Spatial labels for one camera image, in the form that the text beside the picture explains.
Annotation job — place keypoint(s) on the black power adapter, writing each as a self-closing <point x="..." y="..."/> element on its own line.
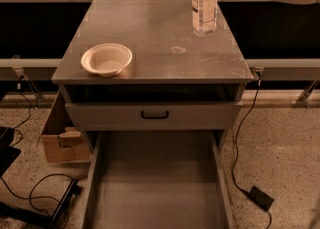
<point x="260" y="198"/>

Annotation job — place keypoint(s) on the clear plastic water bottle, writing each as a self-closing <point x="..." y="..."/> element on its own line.
<point x="204" y="14"/>

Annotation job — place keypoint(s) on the closed grey upper drawer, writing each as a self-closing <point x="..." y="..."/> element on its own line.
<point x="125" y="116"/>

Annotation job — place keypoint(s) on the white paper bowl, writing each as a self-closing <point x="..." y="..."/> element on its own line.
<point x="106" y="60"/>

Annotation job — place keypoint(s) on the brown cardboard box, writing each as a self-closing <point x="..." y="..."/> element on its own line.
<point x="62" y="142"/>

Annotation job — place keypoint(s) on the black drawer handle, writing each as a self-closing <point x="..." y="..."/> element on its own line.
<point x="154" y="116"/>

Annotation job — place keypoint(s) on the black equipment left edge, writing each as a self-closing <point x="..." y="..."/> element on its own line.
<point x="8" y="154"/>

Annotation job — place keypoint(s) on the grey drawer cabinet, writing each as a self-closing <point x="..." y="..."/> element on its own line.
<point x="170" y="63"/>

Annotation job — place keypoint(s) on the black metal stand base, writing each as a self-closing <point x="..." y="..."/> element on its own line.
<point x="45" y="211"/>

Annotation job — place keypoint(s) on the open grey bottom drawer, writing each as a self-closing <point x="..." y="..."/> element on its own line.
<point x="157" y="180"/>

